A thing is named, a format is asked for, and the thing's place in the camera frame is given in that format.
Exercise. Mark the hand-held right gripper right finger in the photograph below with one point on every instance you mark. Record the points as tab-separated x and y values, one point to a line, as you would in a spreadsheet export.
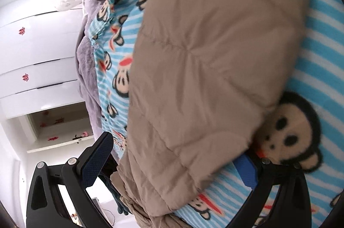
246	169

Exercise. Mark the purple quilted blanket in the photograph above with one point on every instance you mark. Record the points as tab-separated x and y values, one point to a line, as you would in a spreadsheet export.
86	61

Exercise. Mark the tan padded jacket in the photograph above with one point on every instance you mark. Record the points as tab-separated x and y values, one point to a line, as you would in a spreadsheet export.
204	61

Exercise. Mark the dark cloth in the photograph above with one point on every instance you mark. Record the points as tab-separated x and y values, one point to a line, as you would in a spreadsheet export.
115	190

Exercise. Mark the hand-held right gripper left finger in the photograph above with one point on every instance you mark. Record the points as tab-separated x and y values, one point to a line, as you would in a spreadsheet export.
94	163

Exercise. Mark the blue striped printed blanket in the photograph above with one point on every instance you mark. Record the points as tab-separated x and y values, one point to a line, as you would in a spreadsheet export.
317	82

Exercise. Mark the white wardrobe with red stickers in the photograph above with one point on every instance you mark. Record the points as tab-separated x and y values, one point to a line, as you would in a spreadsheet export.
40	56

